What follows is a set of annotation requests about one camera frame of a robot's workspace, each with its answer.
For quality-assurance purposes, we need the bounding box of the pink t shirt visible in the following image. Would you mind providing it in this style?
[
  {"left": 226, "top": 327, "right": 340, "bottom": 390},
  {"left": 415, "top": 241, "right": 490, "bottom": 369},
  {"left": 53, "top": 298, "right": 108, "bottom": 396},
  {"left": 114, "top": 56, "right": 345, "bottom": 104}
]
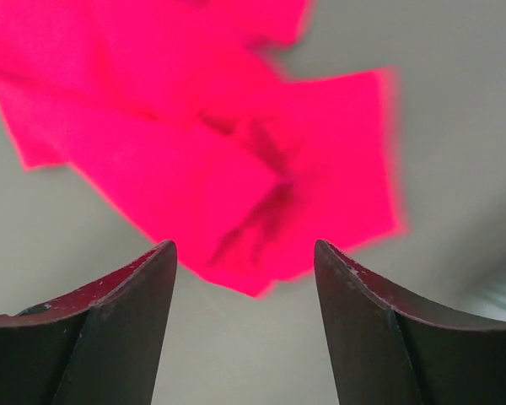
[{"left": 0, "top": 1, "right": 406, "bottom": 297}]

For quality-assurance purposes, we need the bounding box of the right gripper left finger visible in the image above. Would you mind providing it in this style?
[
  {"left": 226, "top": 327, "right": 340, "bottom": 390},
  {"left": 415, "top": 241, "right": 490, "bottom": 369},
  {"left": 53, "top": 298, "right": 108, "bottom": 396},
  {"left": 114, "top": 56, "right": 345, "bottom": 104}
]
[{"left": 0, "top": 241, "right": 177, "bottom": 405}]

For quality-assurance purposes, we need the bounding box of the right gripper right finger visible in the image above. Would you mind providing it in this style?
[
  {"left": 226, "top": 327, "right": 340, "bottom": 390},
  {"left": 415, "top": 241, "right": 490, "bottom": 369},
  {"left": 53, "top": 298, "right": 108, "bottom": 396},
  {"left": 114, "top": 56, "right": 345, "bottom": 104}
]
[{"left": 314, "top": 240, "right": 506, "bottom": 405}]

